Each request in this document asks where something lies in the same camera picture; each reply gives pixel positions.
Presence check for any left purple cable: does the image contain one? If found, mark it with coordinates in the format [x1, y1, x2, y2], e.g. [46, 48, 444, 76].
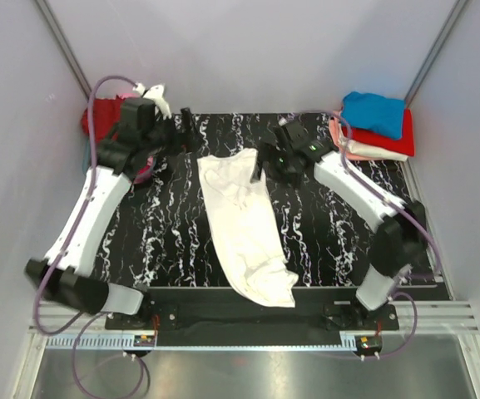
[33, 75, 153, 396]

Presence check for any white slotted cable duct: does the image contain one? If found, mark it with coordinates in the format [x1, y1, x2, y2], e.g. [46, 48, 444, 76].
[46, 332, 356, 352]

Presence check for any folded cream t shirt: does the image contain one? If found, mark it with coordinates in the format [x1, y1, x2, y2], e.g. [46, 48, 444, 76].
[340, 133, 408, 162]

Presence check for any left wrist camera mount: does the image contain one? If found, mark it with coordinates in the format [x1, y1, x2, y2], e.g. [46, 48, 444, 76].
[120, 83, 172, 130]

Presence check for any magenta crumpled shirt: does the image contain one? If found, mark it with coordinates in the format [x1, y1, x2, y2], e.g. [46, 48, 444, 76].
[133, 165, 154, 185]

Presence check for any dark red crumpled shirt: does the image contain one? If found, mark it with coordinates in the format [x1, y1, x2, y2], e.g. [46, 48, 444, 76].
[93, 96, 124, 143]

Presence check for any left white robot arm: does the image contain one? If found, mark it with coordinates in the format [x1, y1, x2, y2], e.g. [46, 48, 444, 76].
[25, 98, 200, 317]

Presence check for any folded red t shirt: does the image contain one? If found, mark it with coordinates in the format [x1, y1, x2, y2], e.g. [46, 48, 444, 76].
[352, 109, 415, 157]

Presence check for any folded salmon pink t shirt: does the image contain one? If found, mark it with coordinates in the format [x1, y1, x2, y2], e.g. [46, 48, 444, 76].
[329, 116, 373, 161]

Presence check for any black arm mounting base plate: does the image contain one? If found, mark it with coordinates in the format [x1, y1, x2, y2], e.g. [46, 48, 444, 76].
[105, 287, 399, 348]

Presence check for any white t shirt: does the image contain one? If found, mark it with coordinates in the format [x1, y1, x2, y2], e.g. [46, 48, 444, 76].
[197, 148, 299, 308]

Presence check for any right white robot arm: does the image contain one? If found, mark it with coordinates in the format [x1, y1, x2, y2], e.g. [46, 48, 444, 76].
[251, 140, 427, 313]

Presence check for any folded blue t shirt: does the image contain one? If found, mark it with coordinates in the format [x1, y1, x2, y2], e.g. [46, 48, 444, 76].
[341, 91, 405, 140]

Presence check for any purple cable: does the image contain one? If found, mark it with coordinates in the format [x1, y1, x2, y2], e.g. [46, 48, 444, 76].
[279, 110, 443, 361]
[33, 75, 153, 396]

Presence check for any light pink crumpled shirt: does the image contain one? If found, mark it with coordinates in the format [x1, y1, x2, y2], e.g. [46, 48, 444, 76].
[146, 156, 156, 167]

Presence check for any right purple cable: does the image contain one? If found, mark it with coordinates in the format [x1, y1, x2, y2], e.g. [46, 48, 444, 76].
[279, 110, 443, 361]

